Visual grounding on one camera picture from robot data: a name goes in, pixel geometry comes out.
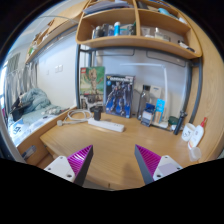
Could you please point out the white mug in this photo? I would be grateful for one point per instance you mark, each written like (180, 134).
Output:
(188, 131)

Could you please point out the green Groot box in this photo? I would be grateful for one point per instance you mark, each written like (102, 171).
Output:
(91, 87)

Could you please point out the white lotion bottle red cap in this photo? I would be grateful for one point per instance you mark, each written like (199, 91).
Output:
(197, 135)

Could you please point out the wooden wall shelf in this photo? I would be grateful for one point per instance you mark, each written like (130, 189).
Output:
(144, 23)

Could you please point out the green blanket on bed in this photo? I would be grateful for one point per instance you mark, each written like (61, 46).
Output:
(35, 99)

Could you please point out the blue small box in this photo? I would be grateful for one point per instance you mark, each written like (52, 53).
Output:
(148, 114)

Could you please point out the clear plastic cup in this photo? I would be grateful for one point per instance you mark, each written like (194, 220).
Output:
(194, 154)

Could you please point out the blue white bottle on shelf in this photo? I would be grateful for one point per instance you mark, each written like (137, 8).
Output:
(117, 29)

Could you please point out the light blue carton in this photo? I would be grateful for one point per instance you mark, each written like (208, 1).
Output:
(159, 110)

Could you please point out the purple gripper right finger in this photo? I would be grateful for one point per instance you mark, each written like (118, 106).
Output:
(147, 162)

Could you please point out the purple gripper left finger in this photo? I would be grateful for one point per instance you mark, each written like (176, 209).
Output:
(80, 162)

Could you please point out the white power strip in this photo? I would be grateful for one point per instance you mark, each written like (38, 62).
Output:
(106, 125)

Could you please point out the blue robot model box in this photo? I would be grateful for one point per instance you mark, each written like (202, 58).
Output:
(119, 92)

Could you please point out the black cylindrical bottle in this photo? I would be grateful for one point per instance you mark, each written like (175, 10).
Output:
(182, 116)

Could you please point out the clear water bottle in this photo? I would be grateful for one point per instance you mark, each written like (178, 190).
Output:
(144, 98)

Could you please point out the black charger plug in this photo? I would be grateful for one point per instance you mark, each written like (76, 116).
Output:
(97, 113)

